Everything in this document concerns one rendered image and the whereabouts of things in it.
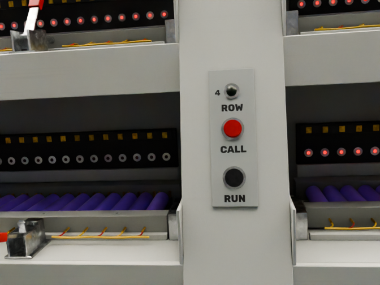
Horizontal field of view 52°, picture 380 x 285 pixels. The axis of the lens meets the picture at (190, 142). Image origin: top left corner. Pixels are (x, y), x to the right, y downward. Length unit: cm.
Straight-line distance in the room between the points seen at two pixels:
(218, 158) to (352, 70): 14
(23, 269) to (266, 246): 22
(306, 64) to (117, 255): 25
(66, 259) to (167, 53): 21
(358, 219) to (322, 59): 17
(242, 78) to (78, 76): 16
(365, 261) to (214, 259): 13
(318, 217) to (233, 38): 20
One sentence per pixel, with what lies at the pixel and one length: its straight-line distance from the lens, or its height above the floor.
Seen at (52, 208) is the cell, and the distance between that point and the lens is 49.
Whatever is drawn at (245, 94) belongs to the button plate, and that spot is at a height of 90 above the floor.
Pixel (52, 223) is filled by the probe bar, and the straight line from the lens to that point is 45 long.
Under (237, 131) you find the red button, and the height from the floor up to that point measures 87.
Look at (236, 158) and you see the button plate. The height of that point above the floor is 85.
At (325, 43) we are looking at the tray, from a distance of 38.
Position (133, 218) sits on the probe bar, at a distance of 41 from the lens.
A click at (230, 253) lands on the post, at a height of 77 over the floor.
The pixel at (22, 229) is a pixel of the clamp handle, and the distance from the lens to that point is 42.
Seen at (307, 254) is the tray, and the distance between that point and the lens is 38.
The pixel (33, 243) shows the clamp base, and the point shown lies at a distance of 42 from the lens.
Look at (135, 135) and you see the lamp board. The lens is 53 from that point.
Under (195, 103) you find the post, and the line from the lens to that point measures 36.
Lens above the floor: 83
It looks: 5 degrees up
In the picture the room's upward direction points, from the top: 1 degrees counter-clockwise
